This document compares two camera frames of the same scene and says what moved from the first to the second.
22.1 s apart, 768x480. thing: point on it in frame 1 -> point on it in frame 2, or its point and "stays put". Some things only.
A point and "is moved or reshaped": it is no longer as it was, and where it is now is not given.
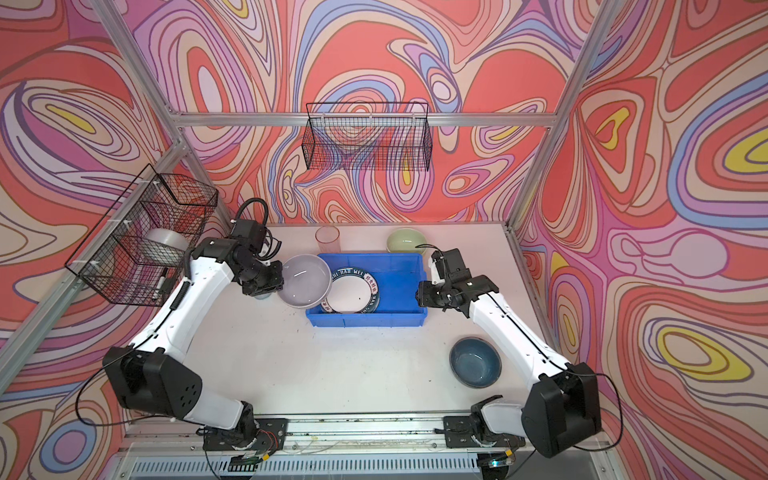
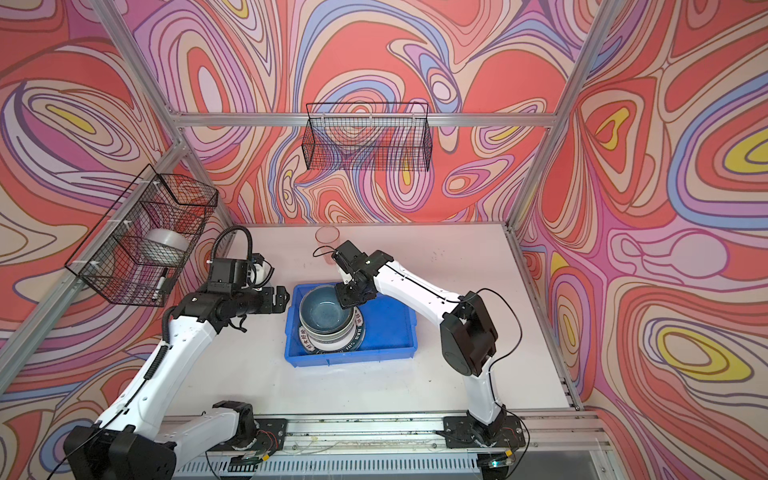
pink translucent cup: x=328 y=238 stays put
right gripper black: x=424 y=295 -> x=346 y=301
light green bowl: x=404 y=241 -> x=342 y=337
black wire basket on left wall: x=135 y=248 stays put
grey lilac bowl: x=307 y=281 -> x=331 y=339
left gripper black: x=277 y=281 -> x=267 y=304
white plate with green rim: x=352 y=291 is moved or reshaped
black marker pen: x=162 y=278 stays put
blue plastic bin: x=399 y=275 is moved or reshaped
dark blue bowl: x=475 y=362 is moved or reshaped
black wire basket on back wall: x=372 y=136 stays put
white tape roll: x=164 y=247 stays put
